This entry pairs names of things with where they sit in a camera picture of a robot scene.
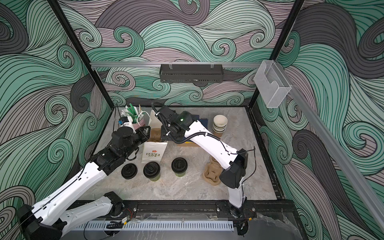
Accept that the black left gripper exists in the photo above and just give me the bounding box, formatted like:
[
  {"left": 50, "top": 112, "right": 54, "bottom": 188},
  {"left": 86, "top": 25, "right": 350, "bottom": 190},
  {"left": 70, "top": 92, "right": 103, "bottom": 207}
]
[{"left": 122, "top": 124, "right": 151, "bottom": 161}]

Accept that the white paper takeout bag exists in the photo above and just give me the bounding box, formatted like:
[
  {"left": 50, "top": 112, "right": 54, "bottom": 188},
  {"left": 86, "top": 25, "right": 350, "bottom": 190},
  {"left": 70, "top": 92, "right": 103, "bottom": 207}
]
[{"left": 142, "top": 110, "right": 168, "bottom": 164}]

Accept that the green paper coffee cup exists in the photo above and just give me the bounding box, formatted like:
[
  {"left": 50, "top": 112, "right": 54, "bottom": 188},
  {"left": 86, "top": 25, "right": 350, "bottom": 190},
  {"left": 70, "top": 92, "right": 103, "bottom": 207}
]
[{"left": 175, "top": 171, "right": 186, "bottom": 177}]

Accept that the black coffee cup lid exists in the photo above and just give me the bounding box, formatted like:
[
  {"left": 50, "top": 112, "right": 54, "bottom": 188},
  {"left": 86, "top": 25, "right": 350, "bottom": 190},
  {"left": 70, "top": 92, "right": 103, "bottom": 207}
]
[{"left": 121, "top": 164, "right": 138, "bottom": 180}]

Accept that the brown pulp cup carrier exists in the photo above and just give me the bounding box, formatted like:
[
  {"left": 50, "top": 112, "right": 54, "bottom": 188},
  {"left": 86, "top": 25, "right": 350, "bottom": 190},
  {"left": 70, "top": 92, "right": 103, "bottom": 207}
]
[{"left": 203, "top": 156, "right": 223, "bottom": 186}]

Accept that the lifted brown pulp carrier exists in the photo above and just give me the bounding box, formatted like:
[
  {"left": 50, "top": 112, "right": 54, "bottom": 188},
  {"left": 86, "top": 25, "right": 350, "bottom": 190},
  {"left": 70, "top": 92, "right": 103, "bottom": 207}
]
[{"left": 148, "top": 128, "right": 162, "bottom": 143}]

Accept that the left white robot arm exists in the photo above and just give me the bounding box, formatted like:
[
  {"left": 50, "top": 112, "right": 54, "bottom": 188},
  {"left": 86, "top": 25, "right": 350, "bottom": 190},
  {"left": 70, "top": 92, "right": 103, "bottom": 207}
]
[{"left": 16, "top": 126, "right": 151, "bottom": 240}]

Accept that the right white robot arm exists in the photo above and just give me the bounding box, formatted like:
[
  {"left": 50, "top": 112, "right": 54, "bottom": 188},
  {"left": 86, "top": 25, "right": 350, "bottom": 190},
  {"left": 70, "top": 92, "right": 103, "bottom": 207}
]
[{"left": 151, "top": 102, "right": 249, "bottom": 210}]

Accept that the pink straw holder cup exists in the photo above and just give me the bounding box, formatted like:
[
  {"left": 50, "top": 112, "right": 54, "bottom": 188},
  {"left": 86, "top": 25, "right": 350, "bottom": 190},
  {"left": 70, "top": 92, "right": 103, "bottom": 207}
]
[{"left": 133, "top": 115, "right": 150, "bottom": 130}]

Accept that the bundle of wrapped straws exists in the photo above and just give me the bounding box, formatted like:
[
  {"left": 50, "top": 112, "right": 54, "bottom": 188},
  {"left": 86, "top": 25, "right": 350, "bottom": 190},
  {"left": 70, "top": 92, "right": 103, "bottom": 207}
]
[{"left": 121, "top": 104, "right": 150, "bottom": 125}]

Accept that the dark blue napkin stack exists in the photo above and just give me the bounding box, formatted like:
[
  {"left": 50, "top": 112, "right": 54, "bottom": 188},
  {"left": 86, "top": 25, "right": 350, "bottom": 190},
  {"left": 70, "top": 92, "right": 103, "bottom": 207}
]
[{"left": 193, "top": 115, "right": 209, "bottom": 129}]

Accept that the stack of paper cups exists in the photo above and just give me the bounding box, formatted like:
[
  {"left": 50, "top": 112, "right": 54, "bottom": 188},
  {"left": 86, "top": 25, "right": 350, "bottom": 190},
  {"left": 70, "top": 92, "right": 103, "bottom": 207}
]
[{"left": 213, "top": 115, "right": 228, "bottom": 138}]

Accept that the black wall-mounted tray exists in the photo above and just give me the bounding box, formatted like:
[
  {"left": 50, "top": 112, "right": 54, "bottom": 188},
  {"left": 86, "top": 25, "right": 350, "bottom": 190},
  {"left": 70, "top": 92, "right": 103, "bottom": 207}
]
[{"left": 159, "top": 65, "right": 224, "bottom": 83}]

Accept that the grey aluminium rail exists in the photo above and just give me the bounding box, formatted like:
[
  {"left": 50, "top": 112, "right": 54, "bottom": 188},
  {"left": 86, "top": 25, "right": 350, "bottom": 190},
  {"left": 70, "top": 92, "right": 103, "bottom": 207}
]
[{"left": 90, "top": 61, "right": 261, "bottom": 69}]

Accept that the clear acrylic wall holder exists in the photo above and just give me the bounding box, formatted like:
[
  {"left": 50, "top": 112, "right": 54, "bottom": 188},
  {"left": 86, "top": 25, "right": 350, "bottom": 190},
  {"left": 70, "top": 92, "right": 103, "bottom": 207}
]
[{"left": 254, "top": 60, "right": 292, "bottom": 109}]

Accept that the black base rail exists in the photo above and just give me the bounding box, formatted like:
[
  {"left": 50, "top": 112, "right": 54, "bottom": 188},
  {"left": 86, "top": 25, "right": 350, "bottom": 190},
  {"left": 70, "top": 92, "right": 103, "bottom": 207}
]
[{"left": 123, "top": 200, "right": 296, "bottom": 216}]

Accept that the black enclosure corner post left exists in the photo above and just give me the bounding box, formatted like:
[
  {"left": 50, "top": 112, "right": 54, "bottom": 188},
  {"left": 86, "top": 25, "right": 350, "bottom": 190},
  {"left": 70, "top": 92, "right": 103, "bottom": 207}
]
[{"left": 47, "top": 0, "right": 115, "bottom": 110}]

